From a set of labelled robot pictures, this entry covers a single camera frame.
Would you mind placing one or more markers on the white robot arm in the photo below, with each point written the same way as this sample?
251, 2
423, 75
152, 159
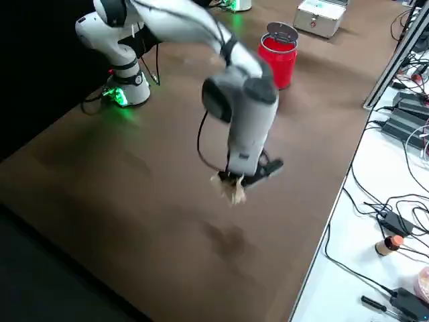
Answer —
248, 127
243, 4

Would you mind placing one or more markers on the silver aluminium case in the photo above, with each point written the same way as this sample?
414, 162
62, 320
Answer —
318, 20

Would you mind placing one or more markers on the black power adapter brick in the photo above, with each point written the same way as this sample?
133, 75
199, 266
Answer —
402, 127
412, 102

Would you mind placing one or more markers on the pink bowl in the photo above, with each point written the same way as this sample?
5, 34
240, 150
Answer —
423, 283

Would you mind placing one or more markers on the red push-button trash can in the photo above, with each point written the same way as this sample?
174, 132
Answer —
278, 63

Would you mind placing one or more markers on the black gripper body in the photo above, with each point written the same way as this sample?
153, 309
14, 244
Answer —
264, 171

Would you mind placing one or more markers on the black screwdriver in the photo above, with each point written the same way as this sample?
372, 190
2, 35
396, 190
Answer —
375, 302

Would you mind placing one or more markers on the brown bottle orange cap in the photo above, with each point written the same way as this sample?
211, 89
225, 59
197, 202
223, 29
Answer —
388, 245

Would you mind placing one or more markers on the small black power adapter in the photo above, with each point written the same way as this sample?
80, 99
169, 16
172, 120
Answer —
395, 223

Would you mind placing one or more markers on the black charger block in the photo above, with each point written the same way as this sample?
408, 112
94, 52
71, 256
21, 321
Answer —
410, 303

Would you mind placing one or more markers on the aluminium frame post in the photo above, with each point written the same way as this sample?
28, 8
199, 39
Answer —
395, 57

